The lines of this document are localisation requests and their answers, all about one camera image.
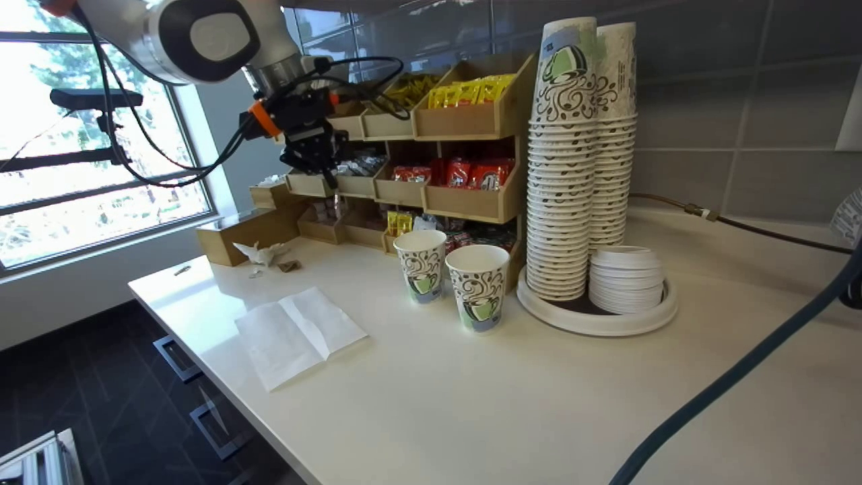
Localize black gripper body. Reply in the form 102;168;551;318
281;116;349;171

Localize small-bin wooden stand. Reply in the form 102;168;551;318
282;50;535;290

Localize black and white sachets pile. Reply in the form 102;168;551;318
331;154;390;179

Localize red sachets pile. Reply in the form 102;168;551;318
437;156;518;191
390;160;437;189

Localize yellow packets small pile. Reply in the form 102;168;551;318
386;210;417;253

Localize flat wooden box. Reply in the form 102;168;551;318
194;208;304;269

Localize crumpled white wrapper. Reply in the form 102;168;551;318
228;237;282;272

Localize printed paper cup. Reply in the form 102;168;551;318
441;243;514;334
390;226;449;303

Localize yellow sachets pile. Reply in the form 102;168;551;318
422;71;519;113

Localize tall paper cup stack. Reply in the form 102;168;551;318
522;14;604;303

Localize window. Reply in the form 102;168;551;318
0;0;221;274

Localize shorter paper cup stack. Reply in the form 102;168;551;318
589;19;640;249

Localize round white tray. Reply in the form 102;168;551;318
514;265;685;338

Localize white cup lids stack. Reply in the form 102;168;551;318
586;243;667;318

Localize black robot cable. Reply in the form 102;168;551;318
71;7;409;191

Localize black camera on stand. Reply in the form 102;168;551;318
0;84;145;220

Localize white frame object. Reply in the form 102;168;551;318
0;426;85;485

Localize thin black counter cable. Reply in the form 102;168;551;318
627;191;857;257

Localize thick dark green cable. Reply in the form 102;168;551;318
605;253;862;485

